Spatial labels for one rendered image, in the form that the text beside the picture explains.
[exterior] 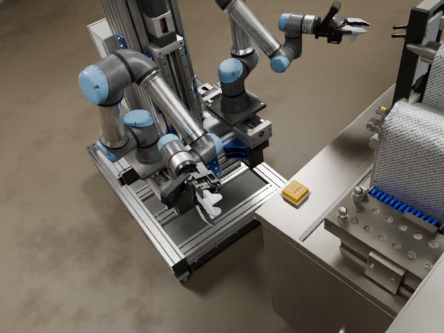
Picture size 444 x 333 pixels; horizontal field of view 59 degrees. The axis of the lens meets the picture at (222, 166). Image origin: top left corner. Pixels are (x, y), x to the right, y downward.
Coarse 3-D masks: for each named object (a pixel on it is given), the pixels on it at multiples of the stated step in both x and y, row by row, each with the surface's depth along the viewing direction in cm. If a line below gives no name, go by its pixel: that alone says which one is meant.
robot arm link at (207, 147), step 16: (144, 64) 131; (144, 80) 132; (160, 80) 134; (160, 96) 133; (176, 96) 136; (176, 112) 134; (176, 128) 136; (192, 128) 135; (192, 144) 136; (208, 144) 136; (208, 160) 137
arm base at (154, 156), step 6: (156, 144) 176; (138, 150) 177; (144, 150) 175; (150, 150) 176; (156, 150) 177; (138, 156) 179; (144, 156) 178; (150, 156) 177; (156, 156) 178; (162, 156) 180; (144, 162) 179; (150, 162) 178; (156, 162) 179
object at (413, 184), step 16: (384, 160) 116; (400, 160) 111; (384, 176) 120; (400, 176) 115; (416, 176) 111; (432, 176) 107; (384, 192) 125; (400, 192) 119; (416, 192) 114; (432, 192) 110; (416, 208) 118; (432, 208) 114
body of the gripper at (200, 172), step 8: (184, 168) 118; (192, 168) 119; (200, 168) 119; (176, 176) 119; (192, 176) 114; (200, 176) 114; (208, 176) 117; (184, 184) 115; (200, 184) 113; (208, 184) 113; (192, 192) 111; (216, 192) 115; (192, 200) 114
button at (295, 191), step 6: (294, 180) 147; (288, 186) 145; (294, 186) 145; (300, 186) 144; (282, 192) 145; (288, 192) 143; (294, 192) 143; (300, 192) 142; (306, 192) 143; (294, 198) 141; (300, 198) 142
